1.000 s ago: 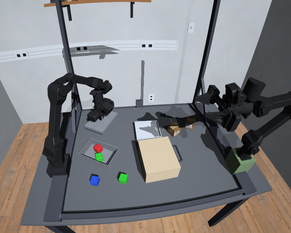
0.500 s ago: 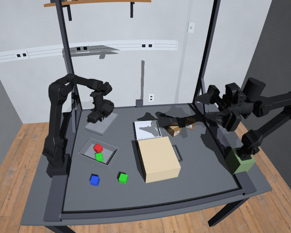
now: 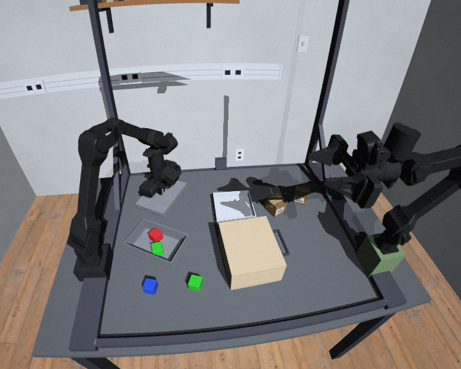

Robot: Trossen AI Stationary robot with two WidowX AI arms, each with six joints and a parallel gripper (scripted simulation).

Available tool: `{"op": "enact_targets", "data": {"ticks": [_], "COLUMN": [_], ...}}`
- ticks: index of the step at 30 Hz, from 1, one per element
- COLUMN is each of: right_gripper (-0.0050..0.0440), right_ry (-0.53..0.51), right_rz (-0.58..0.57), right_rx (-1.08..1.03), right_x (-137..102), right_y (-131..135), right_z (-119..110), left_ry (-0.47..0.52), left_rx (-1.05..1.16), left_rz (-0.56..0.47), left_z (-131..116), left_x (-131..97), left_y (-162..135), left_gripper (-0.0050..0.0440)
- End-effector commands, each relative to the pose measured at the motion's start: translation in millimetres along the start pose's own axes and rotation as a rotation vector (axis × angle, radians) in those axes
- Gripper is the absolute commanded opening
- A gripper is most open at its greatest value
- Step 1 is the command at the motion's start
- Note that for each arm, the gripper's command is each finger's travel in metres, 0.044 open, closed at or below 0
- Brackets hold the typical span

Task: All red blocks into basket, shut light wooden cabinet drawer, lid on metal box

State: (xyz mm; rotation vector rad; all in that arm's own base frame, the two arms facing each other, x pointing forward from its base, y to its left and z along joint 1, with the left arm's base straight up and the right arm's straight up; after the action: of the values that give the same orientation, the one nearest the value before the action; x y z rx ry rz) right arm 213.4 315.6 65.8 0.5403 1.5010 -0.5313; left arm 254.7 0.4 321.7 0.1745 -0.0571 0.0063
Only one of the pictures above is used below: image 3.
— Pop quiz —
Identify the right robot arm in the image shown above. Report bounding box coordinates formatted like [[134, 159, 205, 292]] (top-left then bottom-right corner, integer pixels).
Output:
[[67, 117, 182, 267]]

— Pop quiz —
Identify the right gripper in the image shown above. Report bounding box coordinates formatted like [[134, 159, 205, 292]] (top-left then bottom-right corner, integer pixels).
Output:
[[139, 160, 177, 196]]

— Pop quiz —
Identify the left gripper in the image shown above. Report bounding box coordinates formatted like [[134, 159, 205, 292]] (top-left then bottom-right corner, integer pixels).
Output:
[[307, 134, 386, 209]]

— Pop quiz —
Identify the green block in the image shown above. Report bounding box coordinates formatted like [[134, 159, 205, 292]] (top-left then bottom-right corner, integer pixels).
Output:
[[188, 274, 203, 291], [151, 241, 164, 256]]

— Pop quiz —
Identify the blue block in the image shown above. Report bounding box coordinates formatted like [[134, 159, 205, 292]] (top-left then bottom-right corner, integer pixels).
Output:
[[142, 278, 158, 295]]

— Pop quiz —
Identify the red block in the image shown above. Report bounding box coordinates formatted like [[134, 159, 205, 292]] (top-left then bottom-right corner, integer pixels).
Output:
[[148, 228, 163, 242]]

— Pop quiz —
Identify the white open tray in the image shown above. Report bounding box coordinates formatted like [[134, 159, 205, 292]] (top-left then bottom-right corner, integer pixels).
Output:
[[213, 190, 256, 225]]

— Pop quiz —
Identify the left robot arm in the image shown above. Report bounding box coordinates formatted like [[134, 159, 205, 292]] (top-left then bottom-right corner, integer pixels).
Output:
[[352, 123, 461, 255]]

